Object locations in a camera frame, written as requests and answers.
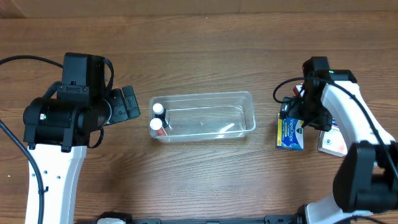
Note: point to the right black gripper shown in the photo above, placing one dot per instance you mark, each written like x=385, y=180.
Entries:
x=310, y=116

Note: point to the blue yellow VapoDrops box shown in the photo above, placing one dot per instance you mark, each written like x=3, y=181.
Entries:
x=289, y=133

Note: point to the orange tube white cap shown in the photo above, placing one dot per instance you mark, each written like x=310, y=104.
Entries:
x=156, y=125

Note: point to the black bottle white cap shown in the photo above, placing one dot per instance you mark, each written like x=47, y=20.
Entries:
x=161, y=112

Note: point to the white Hansaplast plaster box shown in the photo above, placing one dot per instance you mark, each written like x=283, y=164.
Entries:
x=332, y=141

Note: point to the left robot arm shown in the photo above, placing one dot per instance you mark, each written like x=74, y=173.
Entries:
x=57, y=130

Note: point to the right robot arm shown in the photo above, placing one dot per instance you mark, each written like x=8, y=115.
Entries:
x=366, y=182

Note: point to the clear plastic container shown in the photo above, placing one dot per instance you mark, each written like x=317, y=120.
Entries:
x=205, y=116

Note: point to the red white carton box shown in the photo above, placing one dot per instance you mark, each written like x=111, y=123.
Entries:
x=299, y=90

